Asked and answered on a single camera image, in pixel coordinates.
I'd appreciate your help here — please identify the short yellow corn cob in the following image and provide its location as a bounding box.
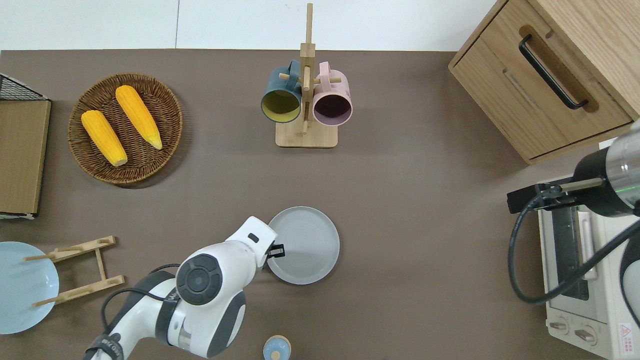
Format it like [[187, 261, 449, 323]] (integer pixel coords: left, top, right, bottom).
[[80, 110, 129, 167]]

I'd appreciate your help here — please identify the wooden dish rack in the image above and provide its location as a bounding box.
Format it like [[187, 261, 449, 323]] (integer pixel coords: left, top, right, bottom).
[[24, 235, 126, 307]]

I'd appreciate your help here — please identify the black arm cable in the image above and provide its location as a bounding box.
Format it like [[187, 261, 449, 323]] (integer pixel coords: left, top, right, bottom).
[[100, 263, 182, 347], [508, 192, 640, 305]]

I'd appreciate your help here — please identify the white toaster oven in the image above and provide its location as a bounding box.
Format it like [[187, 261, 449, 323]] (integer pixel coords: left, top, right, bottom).
[[537, 139, 640, 360]]

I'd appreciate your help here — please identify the teal mug yellow inside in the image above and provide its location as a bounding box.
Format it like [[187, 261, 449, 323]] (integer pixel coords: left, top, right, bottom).
[[260, 60, 304, 124]]

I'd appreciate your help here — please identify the black wire basket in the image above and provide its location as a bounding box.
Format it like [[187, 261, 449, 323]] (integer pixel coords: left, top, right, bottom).
[[0, 72, 51, 102]]

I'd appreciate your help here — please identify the pink mug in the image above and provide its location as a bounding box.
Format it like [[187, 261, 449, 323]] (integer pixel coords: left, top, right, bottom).
[[312, 61, 354, 127]]

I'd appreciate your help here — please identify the gray round plate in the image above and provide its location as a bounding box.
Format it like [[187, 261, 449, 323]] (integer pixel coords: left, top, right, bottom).
[[266, 206, 341, 286]]

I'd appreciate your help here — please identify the long pointed yellow corn cob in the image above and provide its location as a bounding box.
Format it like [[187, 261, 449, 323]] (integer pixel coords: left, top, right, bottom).
[[115, 85, 164, 151]]

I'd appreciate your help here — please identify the wooden mug tree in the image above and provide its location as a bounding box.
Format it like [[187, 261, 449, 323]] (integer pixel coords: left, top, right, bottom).
[[275, 2, 343, 149]]

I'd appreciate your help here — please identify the wooden cabinet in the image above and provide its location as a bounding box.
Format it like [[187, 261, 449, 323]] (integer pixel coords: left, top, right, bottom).
[[448, 0, 640, 166]]

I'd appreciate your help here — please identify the light blue plate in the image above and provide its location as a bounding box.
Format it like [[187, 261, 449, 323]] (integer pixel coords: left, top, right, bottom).
[[0, 241, 60, 335]]

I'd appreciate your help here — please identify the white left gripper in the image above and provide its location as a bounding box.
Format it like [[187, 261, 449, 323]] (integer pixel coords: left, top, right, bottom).
[[225, 215, 286, 274]]

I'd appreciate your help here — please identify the round wicker basket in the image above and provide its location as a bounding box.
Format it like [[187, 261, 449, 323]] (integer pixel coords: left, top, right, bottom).
[[67, 73, 184, 185]]

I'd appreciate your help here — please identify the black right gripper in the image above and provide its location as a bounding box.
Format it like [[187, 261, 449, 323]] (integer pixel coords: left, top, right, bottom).
[[536, 183, 577, 211]]

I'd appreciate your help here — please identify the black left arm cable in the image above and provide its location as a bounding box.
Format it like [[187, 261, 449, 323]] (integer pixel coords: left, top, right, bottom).
[[100, 263, 182, 347]]

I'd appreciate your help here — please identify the white oven door handle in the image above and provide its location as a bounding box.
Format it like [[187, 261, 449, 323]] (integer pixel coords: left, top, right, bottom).
[[576, 210, 599, 282]]

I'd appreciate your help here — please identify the blue dome bell wooden base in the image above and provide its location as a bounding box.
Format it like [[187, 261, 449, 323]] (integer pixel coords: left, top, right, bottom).
[[263, 335, 292, 360]]

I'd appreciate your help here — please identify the black cabinet handle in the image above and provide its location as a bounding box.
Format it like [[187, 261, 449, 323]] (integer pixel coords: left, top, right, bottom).
[[518, 34, 590, 111]]

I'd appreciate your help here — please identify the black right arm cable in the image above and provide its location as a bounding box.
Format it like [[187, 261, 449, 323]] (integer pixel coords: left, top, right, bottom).
[[508, 192, 640, 305]]

